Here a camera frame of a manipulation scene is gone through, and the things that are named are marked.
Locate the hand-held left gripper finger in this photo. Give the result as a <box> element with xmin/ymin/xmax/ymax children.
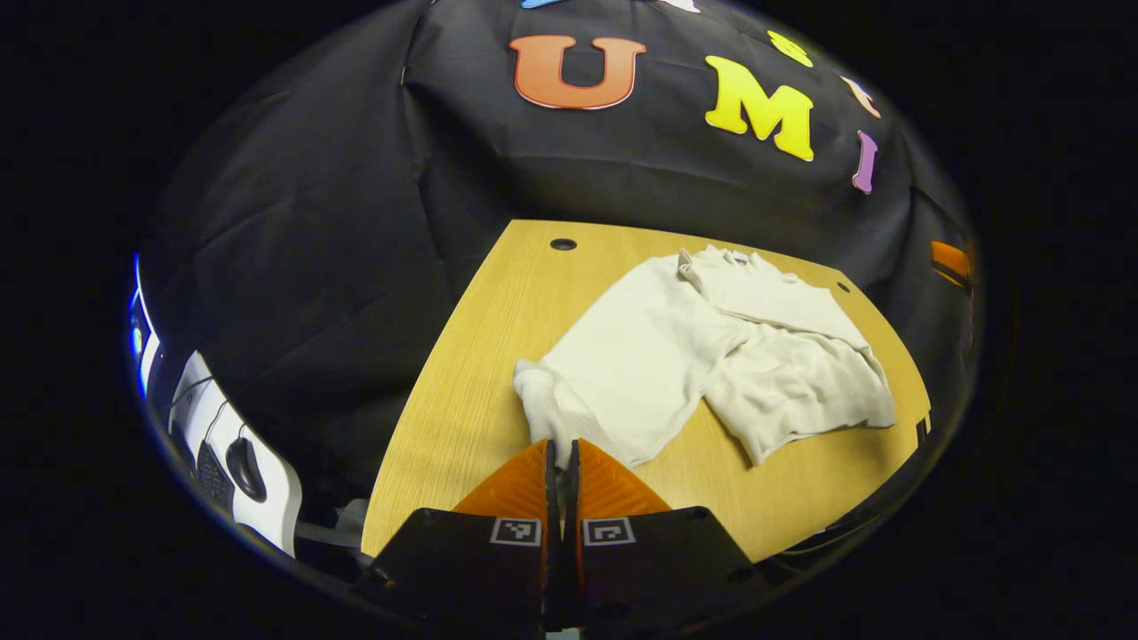
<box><xmin>356</xmin><ymin>438</ymin><xmax>559</xmax><ymax>636</ymax></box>
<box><xmin>562</xmin><ymin>437</ymin><xmax>774</xmax><ymax>636</ymax></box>

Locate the cream white garment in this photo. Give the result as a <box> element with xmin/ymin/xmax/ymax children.
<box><xmin>513</xmin><ymin>245</ymin><xmax>897</xmax><ymax>470</ymax></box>

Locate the white side desk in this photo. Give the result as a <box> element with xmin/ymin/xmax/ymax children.
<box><xmin>169</xmin><ymin>351</ymin><xmax>303</xmax><ymax>556</ymax></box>

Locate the black computer mouse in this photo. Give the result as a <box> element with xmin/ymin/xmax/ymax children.
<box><xmin>226</xmin><ymin>436</ymin><xmax>268</xmax><ymax>504</ymax></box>

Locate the black backdrop cloth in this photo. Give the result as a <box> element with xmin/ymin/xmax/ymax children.
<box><xmin>133</xmin><ymin>0</ymin><xmax>979</xmax><ymax>534</ymax></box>

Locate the black keyboard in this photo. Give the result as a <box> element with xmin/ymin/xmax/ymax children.
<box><xmin>194</xmin><ymin>440</ymin><xmax>235</xmax><ymax>516</ymax></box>

